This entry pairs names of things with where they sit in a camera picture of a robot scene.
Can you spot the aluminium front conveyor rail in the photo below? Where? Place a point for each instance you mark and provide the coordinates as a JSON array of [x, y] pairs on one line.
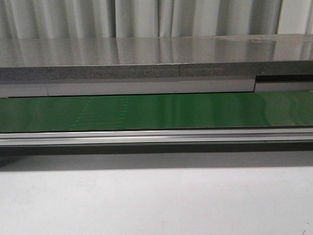
[[157, 136]]

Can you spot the green conveyor belt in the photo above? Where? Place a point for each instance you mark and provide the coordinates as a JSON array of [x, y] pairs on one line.
[[156, 111]]

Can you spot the white pleated curtain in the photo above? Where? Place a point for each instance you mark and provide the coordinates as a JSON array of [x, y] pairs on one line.
[[49, 19]]

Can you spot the grey rear conveyor rail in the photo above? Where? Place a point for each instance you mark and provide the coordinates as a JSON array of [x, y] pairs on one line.
[[166, 85]]

